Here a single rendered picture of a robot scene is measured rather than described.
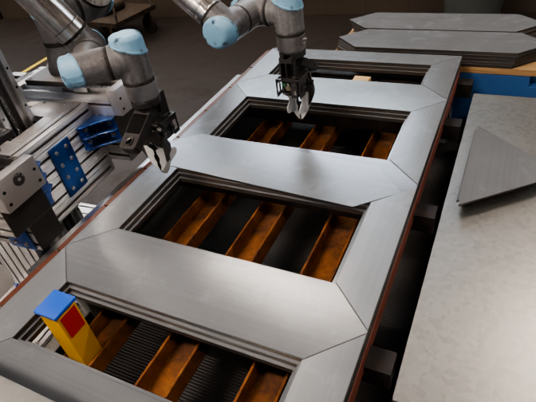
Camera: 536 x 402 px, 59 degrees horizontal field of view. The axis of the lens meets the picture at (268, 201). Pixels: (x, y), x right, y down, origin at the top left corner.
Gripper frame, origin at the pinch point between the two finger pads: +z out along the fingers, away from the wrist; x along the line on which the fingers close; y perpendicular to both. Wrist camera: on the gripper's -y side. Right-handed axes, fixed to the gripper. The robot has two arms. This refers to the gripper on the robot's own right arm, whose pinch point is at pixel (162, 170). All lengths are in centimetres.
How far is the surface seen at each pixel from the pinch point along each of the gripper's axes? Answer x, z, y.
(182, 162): 3.2, 5.8, 11.7
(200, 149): 1.3, 5.9, 19.1
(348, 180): -45.2, 6.0, 15.5
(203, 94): 132, 91, 202
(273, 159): -22.5, 6.0, 19.8
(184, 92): 150, 91, 202
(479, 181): -75, 12, 31
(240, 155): -12.1, 5.9, 19.4
